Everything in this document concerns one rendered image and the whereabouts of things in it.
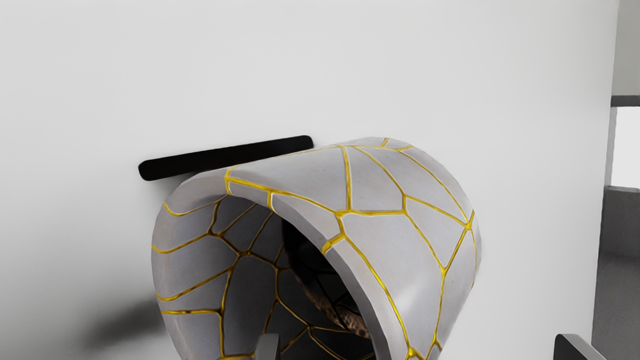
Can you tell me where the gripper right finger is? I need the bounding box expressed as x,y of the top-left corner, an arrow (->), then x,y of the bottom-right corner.
553,333 -> 607,360

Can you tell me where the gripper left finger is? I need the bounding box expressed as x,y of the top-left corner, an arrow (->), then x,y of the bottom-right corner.
253,333 -> 281,360

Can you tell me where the grey mug with gold veins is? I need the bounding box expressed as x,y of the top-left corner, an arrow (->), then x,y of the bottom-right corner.
151,136 -> 483,360

